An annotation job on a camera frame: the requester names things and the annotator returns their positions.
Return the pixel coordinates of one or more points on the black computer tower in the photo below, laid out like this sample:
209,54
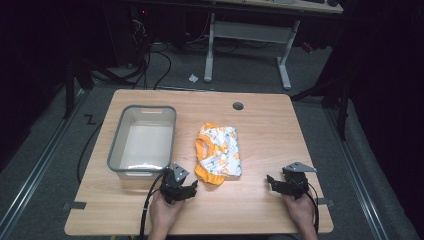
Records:
128,33

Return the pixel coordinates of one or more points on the person's left hand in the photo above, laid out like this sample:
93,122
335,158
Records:
163,215

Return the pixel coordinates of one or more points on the white plastic bin grey rim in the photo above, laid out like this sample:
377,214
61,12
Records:
145,143

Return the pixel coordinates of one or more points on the small red object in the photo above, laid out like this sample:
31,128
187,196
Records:
307,47

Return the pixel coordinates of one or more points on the black tape strip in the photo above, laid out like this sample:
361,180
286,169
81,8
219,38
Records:
75,205
326,202

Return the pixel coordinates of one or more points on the orange white patterned baby garment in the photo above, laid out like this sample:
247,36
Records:
220,153

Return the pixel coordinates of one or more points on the grey metal floor rail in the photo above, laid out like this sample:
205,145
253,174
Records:
36,166
356,173

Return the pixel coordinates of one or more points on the person's right hand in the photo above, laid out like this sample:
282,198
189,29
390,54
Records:
301,213

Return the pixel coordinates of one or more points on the white desk with metal frame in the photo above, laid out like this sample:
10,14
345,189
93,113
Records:
248,31

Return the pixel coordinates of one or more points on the white crumpled paper scrap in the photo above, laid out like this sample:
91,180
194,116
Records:
193,78

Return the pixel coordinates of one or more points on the black metal stand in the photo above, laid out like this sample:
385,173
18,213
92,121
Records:
340,96
71,83

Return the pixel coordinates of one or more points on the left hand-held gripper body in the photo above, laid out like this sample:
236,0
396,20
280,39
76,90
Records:
173,186

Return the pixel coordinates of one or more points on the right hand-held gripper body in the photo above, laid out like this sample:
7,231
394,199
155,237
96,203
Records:
296,181

